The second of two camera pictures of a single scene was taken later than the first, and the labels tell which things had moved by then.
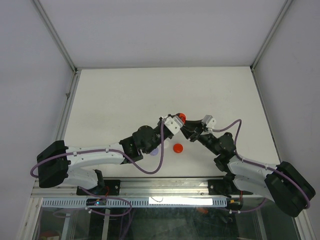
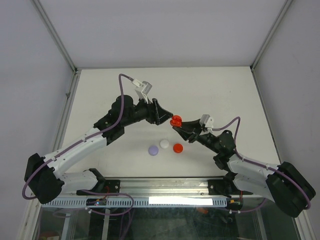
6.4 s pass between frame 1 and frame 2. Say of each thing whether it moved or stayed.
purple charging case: stayed
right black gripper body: stayed
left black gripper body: moved
